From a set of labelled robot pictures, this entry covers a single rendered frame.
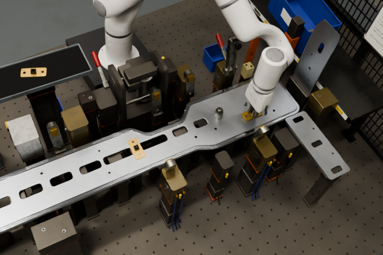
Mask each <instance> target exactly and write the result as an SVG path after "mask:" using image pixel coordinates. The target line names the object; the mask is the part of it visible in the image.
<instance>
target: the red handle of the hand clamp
mask: <svg viewBox="0 0 383 255"><path fill-rule="evenodd" d="M215 37H216V40H217V42H218V45H219V48H220V49H221V52H222V55H223V58H224V61H225V63H226V55H227V52H226V50H225V45H224V43H223V40H222V37H221V34H219V33H217V34H216V36H215ZM232 70H233V68H232V67H231V65H230V70H229V72H231V71H232Z"/></svg>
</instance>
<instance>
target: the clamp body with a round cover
mask: <svg viewBox="0 0 383 255"><path fill-rule="evenodd" d="M61 115H62V116H61V117H62V119H63V123H64V127H65V131H66V133H67V136H68V138H69V140H70V142H71V146H70V147H71V149H74V148H76V147H79V146H81V145H84V144H86V143H89V142H92V139H91V137H92V136H91V133H90V129H89V122H88V120H87V118H86V116H85V114H84V112H83V109H82V108H81V106H79V105H78V106H74V107H73V108H69V109H66V110H63V111H62V112H61ZM85 167H86V169H87V172H91V171H93V170H96V169H97V168H96V163H95V162H93V163H90V164H88V165H86V166H85Z"/></svg>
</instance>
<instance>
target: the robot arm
mask: <svg viewBox="0 0 383 255"><path fill-rule="evenodd" d="M143 1H144V0H93V7H94V9H95V11H96V12H97V13H98V14H99V15H100V16H101V17H103V18H105V45H104V46H103V47H102V48H101V49H100V51H99V60H100V63H101V65H102V66H103V67H104V68H105V69H107V70H108V65H110V64H113V65H114V66H115V67H116V69H117V67H118V66H121V65H124V64H125V62H126V61H127V60H129V59H133V58H135V57H138V56H139V52H138V50H137V49H136V47H135V46H133V45H132V34H133V21H134V19H135V17H136V15H137V13H138V11H139V9H140V7H141V5H142V3H143ZM215 1H216V3H217V5H218V7H219V9H220V10H221V12H222V14H223V16H224V17H225V19H226V20H227V22H228V24H229V25H230V27H231V29H232V31H233V33H234V34H235V36H236V37H237V38H238V39H239V40H240V41H241V42H248V41H251V40H253V39H256V38H262V39H263V40H265V41H266V43H267V44H268V45H269V47H267V48H265V49H264V50H263V52H262V54H261V57H260V60H259V63H258V66H257V69H256V71H255V74H254V78H253V79H252V81H251V82H250V83H249V85H248V87H247V90H246V93H245V95H246V97H247V99H248V100H249V104H250V106H249V108H248V112H251V111H252V110H253V112H252V115H251V116H252V117H254V116H258V115H259V113H262V114H263V115H264V116H265V115H267V110H268V109H269V107H270V105H271V103H272V98H273V94H274V90H275V88H276V86H277V83H278V81H279V79H280V77H281V75H282V73H283V72H284V70H285V69H286V68H287V67H288V66H289V65H290V64H291V63H292V62H293V60H294V57H295V55H294V51H293V49H292V47H291V45H290V43H289V41H288V39H287V38H286V36H285V35H284V33H283V32H282V31H281V30H280V29H279V28H277V27H275V26H273V25H271V24H267V23H263V22H261V21H259V19H258V18H257V17H256V15H255V13H254V11H253V9H252V7H251V5H250V3H249V1H248V0H215Z"/></svg>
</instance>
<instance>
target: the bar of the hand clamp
mask: <svg viewBox="0 0 383 255"><path fill-rule="evenodd" d="M241 47H242V45H241V44H240V43H239V39H238V38H237V37H236V36H233V37H229V39H228V45H227V55H226V65H225V68H226V69H227V71H228V75H229V70H230V65H231V67H232V68H233V70H232V71H233V73H235V67H236V62H237V54H238V50H239V49H241Z"/></svg>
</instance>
